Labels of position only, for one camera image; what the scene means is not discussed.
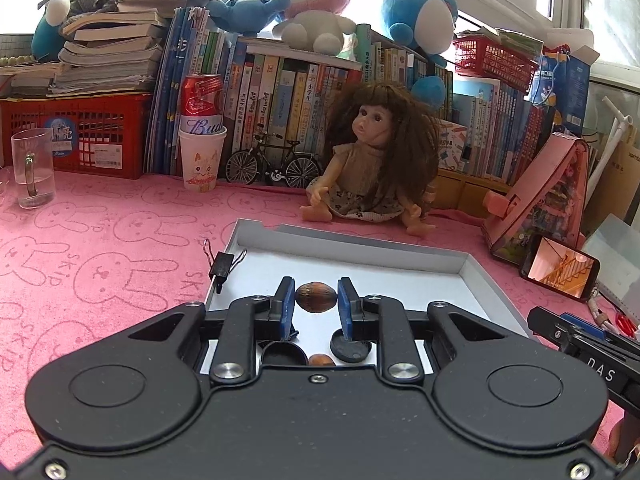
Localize black binder clip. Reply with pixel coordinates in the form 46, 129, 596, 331
202, 239, 248, 295

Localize small red plastic basket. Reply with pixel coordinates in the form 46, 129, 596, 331
452, 35, 543, 93

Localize black toy bicycle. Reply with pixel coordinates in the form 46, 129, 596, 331
224, 130, 323, 190

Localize black smartphone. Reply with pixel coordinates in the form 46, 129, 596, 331
520, 232, 601, 303

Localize red scissors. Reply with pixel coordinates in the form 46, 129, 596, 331
612, 312, 638, 336

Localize white cardboard box tray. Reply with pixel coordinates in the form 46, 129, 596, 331
199, 217, 533, 376

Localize white plastic pipe stand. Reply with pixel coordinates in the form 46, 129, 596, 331
587, 97, 640, 201

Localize person's right hand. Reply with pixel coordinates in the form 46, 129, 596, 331
607, 412, 640, 466

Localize stack of flat books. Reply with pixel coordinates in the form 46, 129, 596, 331
47, 0, 173, 98

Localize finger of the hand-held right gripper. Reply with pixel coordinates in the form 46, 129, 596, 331
559, 311, 640, 349
526, 305, 586, 357

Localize row of upright books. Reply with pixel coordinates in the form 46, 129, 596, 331
145, 6, 363, 181

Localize blue whale plush toy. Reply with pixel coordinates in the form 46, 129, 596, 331
206, 0, 292, 38

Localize white cable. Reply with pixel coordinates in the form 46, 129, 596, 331
587, 290, 608, 328

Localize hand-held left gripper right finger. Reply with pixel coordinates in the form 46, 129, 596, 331
336, 276, 531, 386

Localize pink white rabbit plush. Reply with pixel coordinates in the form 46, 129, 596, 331
272, 0, 357, 57

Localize brown-haired doll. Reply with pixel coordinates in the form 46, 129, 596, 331
300, 82, 441, 237

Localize large red plastic basket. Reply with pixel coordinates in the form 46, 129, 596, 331
0, 92, 153, 181

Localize row of blue-spined books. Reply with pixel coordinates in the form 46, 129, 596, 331
357, 24, 558, 186

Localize clear glass mug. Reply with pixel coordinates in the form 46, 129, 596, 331
11, 127, 55, 209

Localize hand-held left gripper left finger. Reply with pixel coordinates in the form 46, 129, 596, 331
129, 276, 301, 386

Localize red beverage can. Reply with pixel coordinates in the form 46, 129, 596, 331
180, 73, 224, 136

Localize papers in small basket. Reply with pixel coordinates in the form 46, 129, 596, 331
480, 27, 543, 53

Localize brown cardboard sheet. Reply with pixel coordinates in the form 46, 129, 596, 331
582, 132, 640, 241

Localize blue white plush toy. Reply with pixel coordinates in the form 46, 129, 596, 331
31, 0, 81, 63

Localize white printed carton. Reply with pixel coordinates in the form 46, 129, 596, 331
435, 120, 473, 173

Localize white cartoon paper cup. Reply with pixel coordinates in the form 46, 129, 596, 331
178, 125, 227, 192

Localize black bottle cap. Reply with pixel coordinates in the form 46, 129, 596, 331
329, 327, 372, 364
261, 341, 308, 367

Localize round blue plush toy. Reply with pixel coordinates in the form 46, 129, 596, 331
382, 0, 460, 111

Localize large brown nut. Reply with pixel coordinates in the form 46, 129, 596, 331
296, 282, 337, 314

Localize tall blue carton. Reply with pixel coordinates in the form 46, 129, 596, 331
530, 45, 601, 136

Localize pink triangular toy house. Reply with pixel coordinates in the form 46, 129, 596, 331
481, 132, 591, 266

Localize translucent plastic folder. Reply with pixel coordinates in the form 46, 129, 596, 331
582, 212, 640, 316

